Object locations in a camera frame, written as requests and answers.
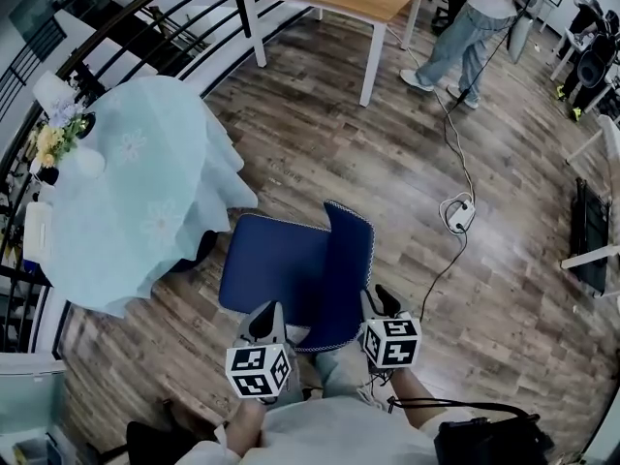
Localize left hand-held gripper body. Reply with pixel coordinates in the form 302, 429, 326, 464
225, 339, 293, 403

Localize yellow and purple flowers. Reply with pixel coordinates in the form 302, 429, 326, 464
36, 97, 88, 169

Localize person's right forearm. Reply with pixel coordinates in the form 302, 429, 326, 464
387, 368, 440, 428

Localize white power strip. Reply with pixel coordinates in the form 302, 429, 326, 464
440, 193, 477, 233

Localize person's grey shirt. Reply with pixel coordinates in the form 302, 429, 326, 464
176, 397, 474, 465

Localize black tumbler white lid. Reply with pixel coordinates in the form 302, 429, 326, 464
29, 157, 60, 187

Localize black office chair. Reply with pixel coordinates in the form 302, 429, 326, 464
429, 0, 454, 36
125, 397, 229, 465

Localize person's right shoe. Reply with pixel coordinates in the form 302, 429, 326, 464
356, 370, 394, 409

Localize black metal railing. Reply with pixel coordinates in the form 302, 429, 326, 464
0, 0, 253, 357

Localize person's left forearm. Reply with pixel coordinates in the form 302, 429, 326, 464
225, 397, 266, 459

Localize light blue tablecloth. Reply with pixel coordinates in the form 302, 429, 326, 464
46, 75, 259, 319

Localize white vase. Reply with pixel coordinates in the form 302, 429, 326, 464
77, 148, 107, 179

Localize person's left leg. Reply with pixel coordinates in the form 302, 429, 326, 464
309, 346, 372, 404

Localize white lamp shade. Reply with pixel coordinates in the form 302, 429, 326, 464
32, 70, 74, 115

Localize black folded cart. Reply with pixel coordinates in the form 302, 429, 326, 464
569, 176, 612, 294

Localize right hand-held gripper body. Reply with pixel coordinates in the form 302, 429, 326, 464
360, 315, 423, 370

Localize black power cable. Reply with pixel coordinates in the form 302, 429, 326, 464
418, 225, 470, 322

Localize black shoulder bag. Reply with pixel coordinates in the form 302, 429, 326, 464
387, 395, 556, 465

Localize white cabinet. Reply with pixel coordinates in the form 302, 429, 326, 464
0, 354, 69, 465

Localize blue upholstered chair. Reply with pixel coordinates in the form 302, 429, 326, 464
217, 200, 377, 356

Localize round table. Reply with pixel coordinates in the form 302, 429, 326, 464
46, 75, 259, 319

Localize black tether cable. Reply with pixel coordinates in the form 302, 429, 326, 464
445, 0, 548, 113

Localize long white table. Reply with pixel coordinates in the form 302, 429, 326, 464
561, 113, 620, 299

